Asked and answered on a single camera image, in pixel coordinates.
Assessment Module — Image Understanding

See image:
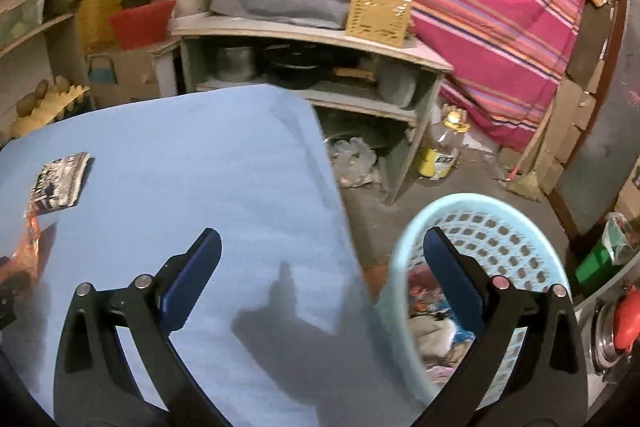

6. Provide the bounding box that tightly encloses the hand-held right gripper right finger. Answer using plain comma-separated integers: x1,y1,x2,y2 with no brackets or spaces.
422,227,588,427

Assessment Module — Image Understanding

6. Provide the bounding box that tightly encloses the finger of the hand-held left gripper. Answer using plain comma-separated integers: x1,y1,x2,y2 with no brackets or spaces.
0,257,21,330

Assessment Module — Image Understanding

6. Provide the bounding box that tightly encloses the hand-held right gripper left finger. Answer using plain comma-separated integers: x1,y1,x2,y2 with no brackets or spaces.
54,228,222,427

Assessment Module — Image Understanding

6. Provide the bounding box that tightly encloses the orange clear snack wrapper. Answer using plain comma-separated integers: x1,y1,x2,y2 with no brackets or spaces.
0,207,45,284

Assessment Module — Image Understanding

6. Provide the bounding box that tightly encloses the blue plastic bag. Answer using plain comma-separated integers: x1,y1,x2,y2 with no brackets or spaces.
451,326,477,349

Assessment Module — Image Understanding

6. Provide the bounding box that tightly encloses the brown paper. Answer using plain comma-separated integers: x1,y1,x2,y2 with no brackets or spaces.
409,313,457,364

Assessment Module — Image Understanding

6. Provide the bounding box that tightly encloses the light blue laundry basket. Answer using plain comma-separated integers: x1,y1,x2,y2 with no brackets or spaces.
377,193,573,410

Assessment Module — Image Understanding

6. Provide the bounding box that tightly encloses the pink wrapper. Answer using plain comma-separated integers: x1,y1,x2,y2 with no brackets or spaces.
424,363,453,385

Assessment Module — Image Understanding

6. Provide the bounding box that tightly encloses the straw broom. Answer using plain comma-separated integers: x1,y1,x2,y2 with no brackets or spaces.
506,107,545,201

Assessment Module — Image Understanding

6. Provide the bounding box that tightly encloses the black and white printed packet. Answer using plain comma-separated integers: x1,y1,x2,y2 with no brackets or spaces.
31,152,92,211

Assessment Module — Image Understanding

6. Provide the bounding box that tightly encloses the cooking oil bottle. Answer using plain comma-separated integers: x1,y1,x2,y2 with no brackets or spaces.
417,107,471,180

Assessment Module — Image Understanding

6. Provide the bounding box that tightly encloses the green container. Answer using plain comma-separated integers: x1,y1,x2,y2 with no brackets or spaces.
575,212,635,294

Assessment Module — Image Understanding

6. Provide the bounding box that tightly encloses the crumpled clear plastic bag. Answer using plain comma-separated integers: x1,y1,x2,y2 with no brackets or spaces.
330,137,382,188

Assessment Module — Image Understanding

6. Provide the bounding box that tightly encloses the steel pot with lid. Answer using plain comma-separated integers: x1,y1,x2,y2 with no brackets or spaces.
591,302,632,374

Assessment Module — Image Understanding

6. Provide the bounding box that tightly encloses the red plastic object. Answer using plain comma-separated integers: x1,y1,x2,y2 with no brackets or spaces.
612,287,640,350

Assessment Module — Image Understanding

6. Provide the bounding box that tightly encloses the yellow egg tray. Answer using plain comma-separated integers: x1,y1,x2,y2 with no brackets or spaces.
11,86,92,138

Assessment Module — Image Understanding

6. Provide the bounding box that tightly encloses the grey bowl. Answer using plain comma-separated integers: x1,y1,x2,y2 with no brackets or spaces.
377,67,418,108

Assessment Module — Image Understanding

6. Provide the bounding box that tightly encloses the cardboard box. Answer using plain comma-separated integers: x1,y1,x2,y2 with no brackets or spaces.
87,47,176,108

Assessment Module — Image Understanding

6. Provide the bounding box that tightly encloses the small steel pot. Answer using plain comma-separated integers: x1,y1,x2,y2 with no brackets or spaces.
216,46,256,82

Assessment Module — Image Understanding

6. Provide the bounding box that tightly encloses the black pan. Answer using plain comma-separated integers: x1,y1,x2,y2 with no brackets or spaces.
260,44,333,90

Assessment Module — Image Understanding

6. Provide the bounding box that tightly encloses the red plastic basket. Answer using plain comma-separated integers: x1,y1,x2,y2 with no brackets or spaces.
109,0,177,50

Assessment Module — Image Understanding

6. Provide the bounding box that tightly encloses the low wooden shelf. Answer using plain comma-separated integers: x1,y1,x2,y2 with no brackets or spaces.
170,16,455,205

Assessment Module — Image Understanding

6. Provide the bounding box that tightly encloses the yellow cutlery holder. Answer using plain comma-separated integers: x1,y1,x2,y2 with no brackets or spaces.
345,0,423,48

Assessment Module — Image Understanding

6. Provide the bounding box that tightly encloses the pink striped blanket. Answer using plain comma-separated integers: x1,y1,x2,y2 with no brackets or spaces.
222,0,593,152

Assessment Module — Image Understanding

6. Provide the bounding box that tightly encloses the wooden shelf unit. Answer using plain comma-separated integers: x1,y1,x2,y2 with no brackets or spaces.
0,0,95,108

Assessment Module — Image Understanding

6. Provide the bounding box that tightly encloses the yellow jerrycan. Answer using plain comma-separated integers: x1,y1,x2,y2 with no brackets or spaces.
79,0,123,55

